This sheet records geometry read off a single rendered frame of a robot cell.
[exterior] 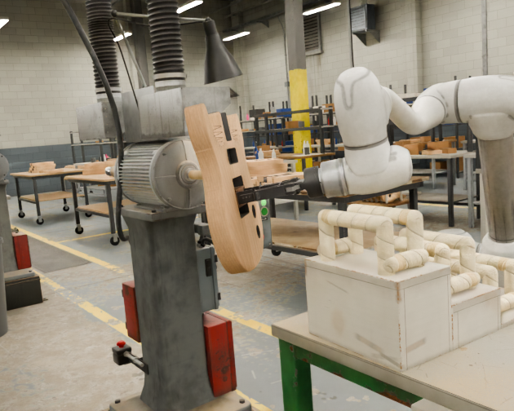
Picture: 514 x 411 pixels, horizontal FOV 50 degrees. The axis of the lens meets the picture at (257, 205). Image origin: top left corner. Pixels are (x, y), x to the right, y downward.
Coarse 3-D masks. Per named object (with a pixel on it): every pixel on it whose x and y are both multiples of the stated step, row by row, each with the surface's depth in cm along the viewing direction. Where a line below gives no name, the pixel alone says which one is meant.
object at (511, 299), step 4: (512, 292) 124; (504, 296) 122; (508, 296) 122; (512, 296) 123; (504, 300) 121; (508, 300) 121; (512, 300) 122; (504, 304) 120; (508, 304) 121; (512, 304) 122; (504, 308) 120; (508, 308) 122
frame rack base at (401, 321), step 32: (320, 256) 120; (352, 256) 118; (320, 288) 116; (352, 288) 107; (384, 288) 100; (416, 288) 100; (448, 288) 105; (320, 320) 118; (352, 320) 109; (384, 320) 101; (416, 320) 101; (448, 320) 106; (384, 352) 102; (416, 352) 101
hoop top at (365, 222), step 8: (320, 216) 114; (328, 216) 112; (336, 216) 110; (344, 216) 108; (352, 216) 107; (360, 216) 105; (368, 216) 104; (376, 216) 102; (384, 216) 101; (336, 224) 111; (344, 224) 109; (352, 224) 106; (360, 224) 105; (368, 224) 103; (376, 224) 101; (384, 224) 100; (392, 224) 101
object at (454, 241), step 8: (400, 232) 129; (424, 232) 123; (432, 232) 122; (440, 232) 121; (424, 240) 123; (432, 240) 121; (440, 240) 119; (448, 240) 118; (456, 240) 116; (464, 240) 114; (472, 240) 114; (456, 248) 116
